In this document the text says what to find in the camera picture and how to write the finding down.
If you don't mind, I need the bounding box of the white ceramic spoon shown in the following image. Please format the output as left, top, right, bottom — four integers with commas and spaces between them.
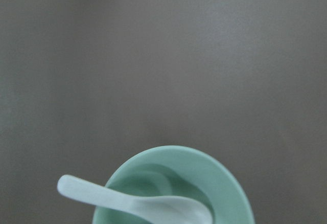
57, 175, 214, 223

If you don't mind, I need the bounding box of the mint green bowl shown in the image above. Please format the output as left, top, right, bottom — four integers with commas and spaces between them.
105, 145, 255, 224

